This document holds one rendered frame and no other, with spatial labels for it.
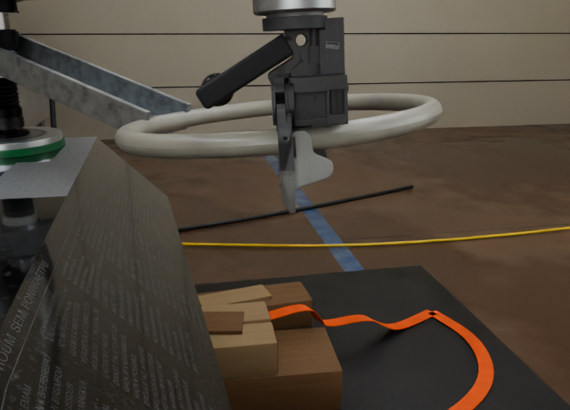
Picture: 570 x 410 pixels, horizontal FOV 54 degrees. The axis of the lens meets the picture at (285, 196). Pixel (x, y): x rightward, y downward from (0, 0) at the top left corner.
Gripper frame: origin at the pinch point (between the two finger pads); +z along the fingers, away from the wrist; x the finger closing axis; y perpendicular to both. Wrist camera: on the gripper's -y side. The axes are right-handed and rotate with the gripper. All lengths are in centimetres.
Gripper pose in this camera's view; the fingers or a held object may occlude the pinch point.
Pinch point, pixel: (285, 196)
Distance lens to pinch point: 65.6
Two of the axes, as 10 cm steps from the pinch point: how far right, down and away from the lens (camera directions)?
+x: -0.4, -2.7, 9.6
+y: 10.0, -0.6, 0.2
